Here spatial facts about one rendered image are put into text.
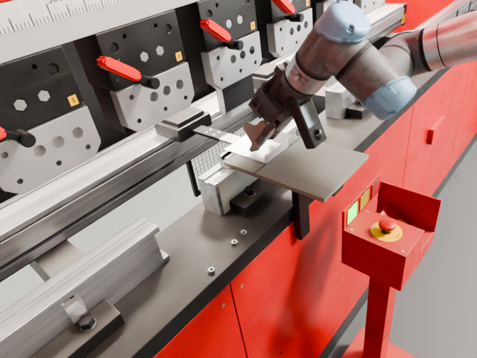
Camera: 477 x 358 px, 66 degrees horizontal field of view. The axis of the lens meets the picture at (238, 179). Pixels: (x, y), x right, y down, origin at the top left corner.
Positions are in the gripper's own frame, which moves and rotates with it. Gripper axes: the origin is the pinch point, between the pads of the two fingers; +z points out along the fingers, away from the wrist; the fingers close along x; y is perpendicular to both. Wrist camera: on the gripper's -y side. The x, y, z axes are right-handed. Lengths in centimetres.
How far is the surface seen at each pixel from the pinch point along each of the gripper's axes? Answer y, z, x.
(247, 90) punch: 11.6, -4.3, -3.4
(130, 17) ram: 23.5, -23.2, 22.9
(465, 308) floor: -97, 51, -66
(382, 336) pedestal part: -65, 35, -14
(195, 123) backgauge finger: 18.4, 15.7, -0.5
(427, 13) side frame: 14, 41, -216
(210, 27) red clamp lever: 17.6, -22.5, 10.9
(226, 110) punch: 10.4, -2.9, 4.0
